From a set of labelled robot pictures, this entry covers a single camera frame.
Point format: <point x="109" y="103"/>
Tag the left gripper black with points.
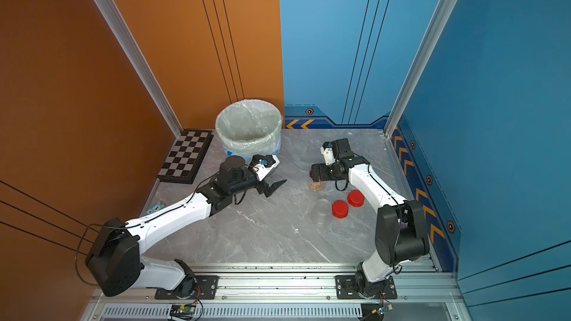
<point x="274" y="186"/>

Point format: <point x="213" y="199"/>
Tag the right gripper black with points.
<point x="314" y="168"/>

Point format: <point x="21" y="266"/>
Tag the peanut jar back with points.
<point x="316" y="186"/>

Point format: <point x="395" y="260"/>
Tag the red lid of jar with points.
<point x="356" y="199"/>
<point x="340" y="209"/>

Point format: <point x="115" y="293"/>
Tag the red lid of front jar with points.
<point x="356" y="199"/>

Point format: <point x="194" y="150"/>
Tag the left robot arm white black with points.
<point x="117" y="261"/>

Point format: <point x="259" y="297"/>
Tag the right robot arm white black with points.
<point x="401" y="229"/>

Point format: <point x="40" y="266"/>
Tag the grey mesh trash bin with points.
<point x="272" y="163"/>

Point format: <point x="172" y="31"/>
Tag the translucent green bin liner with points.
<point x="250" y="127"/>

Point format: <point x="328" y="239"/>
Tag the black white chessboard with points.
<point x="185" y="157"/>

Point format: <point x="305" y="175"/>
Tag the small blue toy block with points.
<point x="156" y="207"/>

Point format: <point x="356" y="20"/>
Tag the right green circuit board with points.
<point x="380" y="312"/>

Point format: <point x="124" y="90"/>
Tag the green circuit board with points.
<point x="182" y="312"/>
<point x="380" y="312"/>

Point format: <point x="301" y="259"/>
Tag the left green circuit board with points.
<point x="182" y="312"/>

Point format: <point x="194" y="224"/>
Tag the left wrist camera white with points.
<point x="264" y="165"/>

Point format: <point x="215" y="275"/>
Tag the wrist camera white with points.
<point x="327" y="153"/>
<point x="264" y="165"/>

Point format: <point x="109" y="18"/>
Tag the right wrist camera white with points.
<point x="327" y="153"/>

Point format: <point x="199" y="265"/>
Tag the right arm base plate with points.
<point x="347" y="289"/>

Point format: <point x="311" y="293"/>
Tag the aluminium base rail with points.
<point x="290" y="291"/>

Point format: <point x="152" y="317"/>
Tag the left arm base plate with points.
<point x="200" y="286"/>

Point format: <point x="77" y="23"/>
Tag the right aluminium corner post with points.
<point x="429" y="41"/>

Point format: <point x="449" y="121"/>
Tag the aluminium corner post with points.
<point x="429" y="41"/>
<point x="127" y="42"/>

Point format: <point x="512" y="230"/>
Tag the left aluminium corner post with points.
<point x="127" y="42"/>

